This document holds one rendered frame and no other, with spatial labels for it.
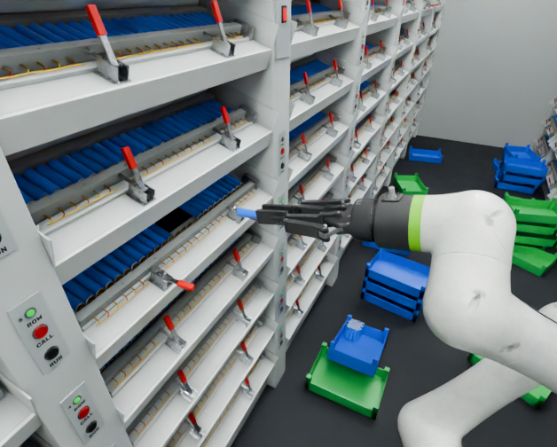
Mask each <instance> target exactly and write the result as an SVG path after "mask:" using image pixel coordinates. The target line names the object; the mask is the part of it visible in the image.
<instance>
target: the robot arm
mask: <svg viewBox="0 0 557 447"><path fill-rule="evenodd" d="M262 208H263V209H257V210H256V211H255V213H256V217H257V221H258V223H259V224H275V225H284V226H285V231H286V232H288V233H293V234H297V235H302V236H306V237H311V238H315V239H320V240H322V241H324V242H329V241H330V237H331V236H333V235H334V234H338V235H342V234H350V235H351V236H352V237H353V239H354V240H357V241H366V242H375V244H376V245H377V247H379V248H388V249H393V250H396V249H397V250H406V251H415V252H424V253H430V254H431V255H432V258H431V265H430V270H429V274H428V282H427V285H426V290H425V293H424V296H423V301H422V309H423V315H424V318H425V320H426V322H427V324H428V327H429V328H430V330H431V331H432V332H433V334H434V335H435V336H436V337H437V338H438V339H440V340H441V341H443V342H444V343H446V344H448V345H450V346H452V347H453V348H456V349H461V350H464V351H467V352H470V353H473V354H476V355H478V356H481V357H484V359H482V360H481V361H480V362H478V363H477V364H475V365H473V366H472V367H471V368H469V369H468V370H466V371H465V372H463V373H462V374H460V375H459V376H457V377H456V378H454V379H452V380H450V381H448V382H447V383H445V384H443V385H442V386H441V387H439V388H436V389H434V390H432V391H430V392H428V393H426V394H425V395H423V396H420V397H418V398H416V399H414V400H412V401H410V402H409V403H407V404H406V405H404V407H403V408H402V409H401V411H400V412H399V415H398V419H397V427H398V432H399V435H400V437H401V440H402V443H403V446H404V447H462V445H461V440H462V438H463V436H465V435H466V434H467V433H468V432H470V431H471V430H472V429H473V428H475V427H476V426H478V425H479V424H480V423H482V422H483V421H484V420H486V419H487V418H489V417H490V416H491V415H492V414H493V413H495V412H497V411H498V410H500V409H501V408H503V407H504V406H506V405H508V404H510V403H511V402H513V401H514V400H515V399H517V398H519V397H520V396H523V395H524V394H526V393H528V392H530V391H531V390H532V389H534V388H537V387H539V386H541V385H542V386H544V387H546V388H548V389H550V390H551V391H552V392H554V393H555V394H557V302H554V303H550V304H548V305H546V306H545V307H543V308H542V309H540V310H536V309H534V308H532V307H531V306H529V305H528V304H527V303H526V302H522V301H521V300H519V299H518V298H517V297H515V296H514V295H513V294H512V293H511V282H510V270H511V266H512V256H513V250H514V240H515V234H516V220H515V216H514V212H513V210H512V209H511V208H510V207H509V205H508V204H507V203H506V202H505V201H504V200H502V199H501V198H499V196H497V195H495V194H493V193H490V192H485V191H477V190H473V191H465V192H456V193H450V194H440V195H414V194H402V193H400V192H395V187H394V186H390V187H389V188H388V192H385V193H384V194H382V195H381V196H380V197H379V198H378V199H361V198H360V199H357V200H356V201H355V202H354V204H351V202H350V197H346V198H340V199H329V200H302V201H301V204H295V205H280V204H264V203H263V204H262Z"/></svg>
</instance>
